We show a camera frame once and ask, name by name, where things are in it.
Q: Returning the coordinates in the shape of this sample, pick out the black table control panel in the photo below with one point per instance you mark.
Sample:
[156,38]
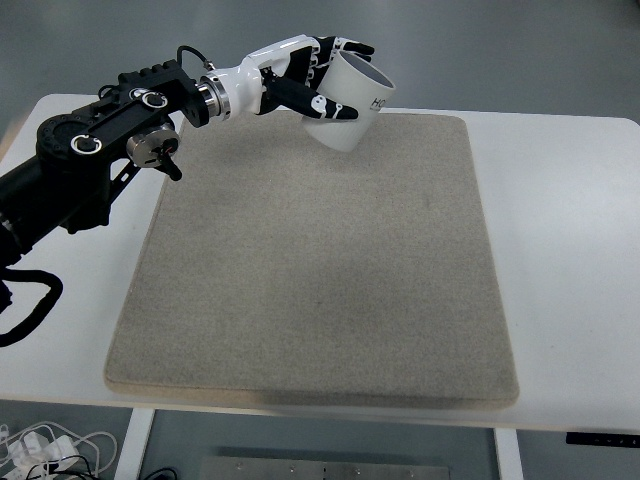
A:
[602,439]

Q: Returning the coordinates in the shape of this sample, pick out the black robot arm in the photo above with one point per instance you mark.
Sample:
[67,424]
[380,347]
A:
[68,184]

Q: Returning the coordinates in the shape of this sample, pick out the grey metal base plate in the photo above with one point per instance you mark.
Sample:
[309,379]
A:
[220,467]

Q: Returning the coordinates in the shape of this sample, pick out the white ribbed cup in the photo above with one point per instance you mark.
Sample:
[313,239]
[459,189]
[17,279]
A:
[354,82]

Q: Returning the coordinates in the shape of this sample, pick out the grey felt mat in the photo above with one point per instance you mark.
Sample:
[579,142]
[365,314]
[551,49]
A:
[278,271]

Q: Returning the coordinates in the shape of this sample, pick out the white table leg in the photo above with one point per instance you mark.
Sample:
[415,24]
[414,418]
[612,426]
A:
[134,445]

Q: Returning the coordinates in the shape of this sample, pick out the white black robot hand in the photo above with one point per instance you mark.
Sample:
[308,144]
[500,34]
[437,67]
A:
[282,73]

